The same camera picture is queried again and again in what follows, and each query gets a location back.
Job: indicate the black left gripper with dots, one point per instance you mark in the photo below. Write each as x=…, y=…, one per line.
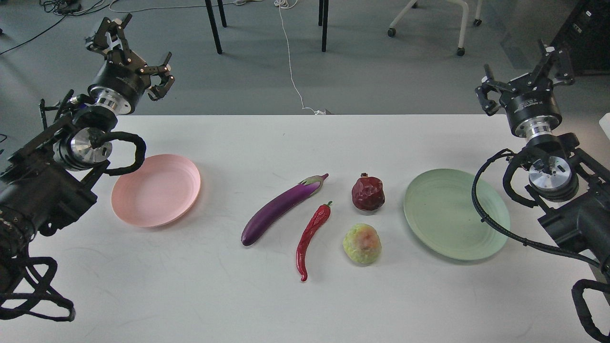
x=116, y=86

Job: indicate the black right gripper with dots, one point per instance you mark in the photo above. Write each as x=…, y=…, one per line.
x=531, y=107

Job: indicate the dark red pomegranate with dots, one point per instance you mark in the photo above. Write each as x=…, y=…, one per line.
x=368, y=193

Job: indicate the purple eggplant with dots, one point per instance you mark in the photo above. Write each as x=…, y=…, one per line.
x=280, y=205

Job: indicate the green yellow custard apple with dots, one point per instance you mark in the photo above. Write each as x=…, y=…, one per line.
x=362, y=244

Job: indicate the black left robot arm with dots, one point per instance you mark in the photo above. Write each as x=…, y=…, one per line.
x=49, y=181

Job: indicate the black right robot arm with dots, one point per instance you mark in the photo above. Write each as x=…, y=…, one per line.
x=551, y=172

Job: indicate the black box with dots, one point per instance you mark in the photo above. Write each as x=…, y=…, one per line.
x=586, y=36

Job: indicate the black table leg left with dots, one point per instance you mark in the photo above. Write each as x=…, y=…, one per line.
x=212, y=21

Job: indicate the black table leg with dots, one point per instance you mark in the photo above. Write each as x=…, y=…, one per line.
x=323, y=13
x=212, y=21

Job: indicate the white chair base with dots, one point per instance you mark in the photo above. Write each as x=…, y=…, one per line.
x=414, y=19

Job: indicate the pink plate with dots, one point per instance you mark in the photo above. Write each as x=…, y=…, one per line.
x=162, y=190

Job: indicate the green plate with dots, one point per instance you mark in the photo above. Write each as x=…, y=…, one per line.
x=439, y=210

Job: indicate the black table leg right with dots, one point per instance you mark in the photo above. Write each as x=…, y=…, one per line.
x=323, y=13

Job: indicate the red chili pepper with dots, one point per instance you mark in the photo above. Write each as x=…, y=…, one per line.
x=317, y=220

